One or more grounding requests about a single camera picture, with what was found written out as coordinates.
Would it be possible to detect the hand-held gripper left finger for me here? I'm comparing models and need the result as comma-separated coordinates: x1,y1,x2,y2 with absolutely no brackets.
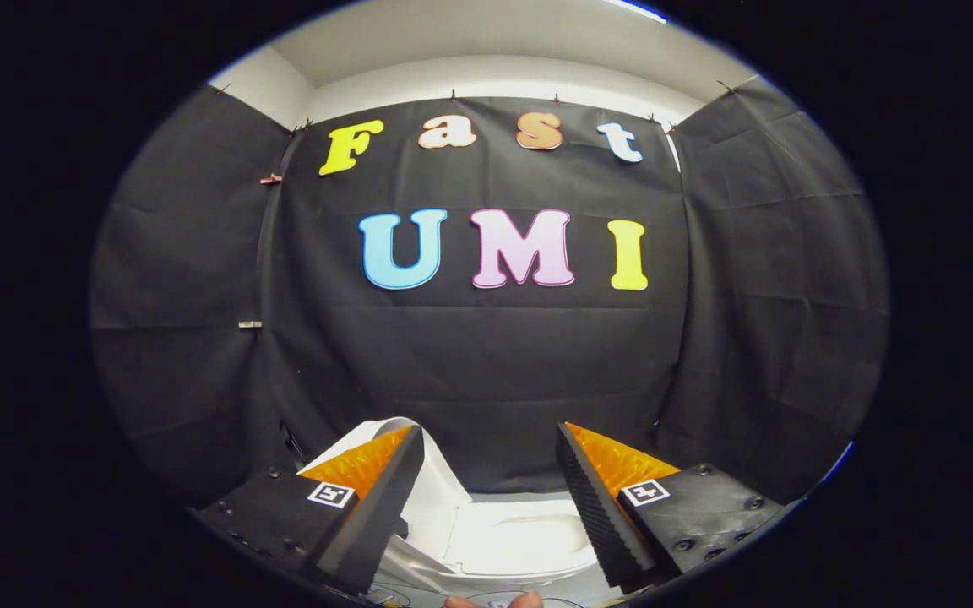
197,424,426,596

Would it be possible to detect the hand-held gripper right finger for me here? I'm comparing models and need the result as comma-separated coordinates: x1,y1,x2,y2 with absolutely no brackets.
556,421,788,592

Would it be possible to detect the white toilet bowl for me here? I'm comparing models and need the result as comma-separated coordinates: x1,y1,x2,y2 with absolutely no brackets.
486,513,590,560

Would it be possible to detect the white toilet seat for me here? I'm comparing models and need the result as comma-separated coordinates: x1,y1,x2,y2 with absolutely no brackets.
444,495,601,582

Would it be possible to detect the black backdrop cloth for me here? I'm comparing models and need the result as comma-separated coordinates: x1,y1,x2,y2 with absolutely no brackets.
88,74,890,508

